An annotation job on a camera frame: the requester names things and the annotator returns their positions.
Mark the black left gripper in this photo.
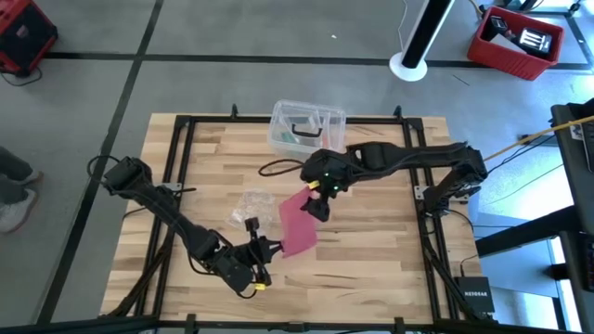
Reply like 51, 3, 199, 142
226, 217, 284, 291

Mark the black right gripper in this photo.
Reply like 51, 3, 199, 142
300, 148, 361, 223

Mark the pink elastic bandage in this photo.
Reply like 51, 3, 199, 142
278, 185, 319, 259

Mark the clear plastic bag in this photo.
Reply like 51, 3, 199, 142
226, 187, 278, 232

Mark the clear plastic storage box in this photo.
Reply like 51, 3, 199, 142
267, 99, 347, 162

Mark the red plastic crate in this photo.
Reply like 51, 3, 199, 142
466, 5, 566, 82

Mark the black desk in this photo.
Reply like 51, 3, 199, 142
475, 97, 594, 334

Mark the small black device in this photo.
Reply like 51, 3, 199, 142
488, 15, 514, 39

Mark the person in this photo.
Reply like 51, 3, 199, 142
0, 146, 44, 235

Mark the black device with silver slots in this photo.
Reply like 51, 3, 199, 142
516, 27, 554, 60

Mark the red and black toolbox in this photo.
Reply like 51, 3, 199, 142
0, 0, 59, 78

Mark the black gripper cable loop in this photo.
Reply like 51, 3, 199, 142
258, 159, 305, 178

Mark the black U-shaped handle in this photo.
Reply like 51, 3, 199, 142
291, 122, 323, 140

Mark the black metal table frame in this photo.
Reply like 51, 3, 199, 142
99, 104, 500, 334

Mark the black cable bundle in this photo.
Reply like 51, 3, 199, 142
104, 231, 175, 319
420, 231, 479, 321

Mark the black Netgear network switch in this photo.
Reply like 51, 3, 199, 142
453, 276, 496, 315

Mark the black post with white base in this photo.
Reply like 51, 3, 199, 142
388, 0, 456, 83

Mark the yellow cable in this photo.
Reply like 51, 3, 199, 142
482, 114, 594, 163

